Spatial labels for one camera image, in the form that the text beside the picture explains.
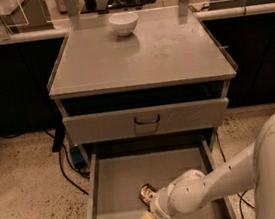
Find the white ceramic bowl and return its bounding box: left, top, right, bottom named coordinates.
left=108, top=12, right=139, bottom=36

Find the black floor cable right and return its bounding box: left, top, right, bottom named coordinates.
left=214, top=128, right=259, bottom=219

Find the white horizontal rail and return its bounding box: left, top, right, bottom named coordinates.
left=0, top=0, right=275, bottom=50

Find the open middle drawer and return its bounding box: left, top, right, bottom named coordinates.
left=87, top=142, right=237, bottom=219

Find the closed top drawer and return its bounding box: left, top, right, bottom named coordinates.
left=62, top=98, right=228, bottom=145

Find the black floor cable left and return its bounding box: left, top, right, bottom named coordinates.
left=0, top=123, right=93, bottom=206

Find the black floor cable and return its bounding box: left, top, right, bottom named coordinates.
left=0, top=123, right=93, bottom=206
left=214, top=128, right=259, bottom=219

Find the orange crushed soda can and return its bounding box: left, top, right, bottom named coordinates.
left=139, top=184, right=157, bottom=208

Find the blue power adapter box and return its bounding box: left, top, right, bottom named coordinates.
left=69, top=147, right=86, bottom=169

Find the middle metal bracket post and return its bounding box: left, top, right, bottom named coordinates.
left=63, top=0, right=79, bottom=17

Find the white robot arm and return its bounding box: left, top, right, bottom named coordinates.
left=139, top=114, right=275, bottom=219

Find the grey metal drawer cabinet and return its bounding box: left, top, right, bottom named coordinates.
left=38, top=0, right=259, bottom=219

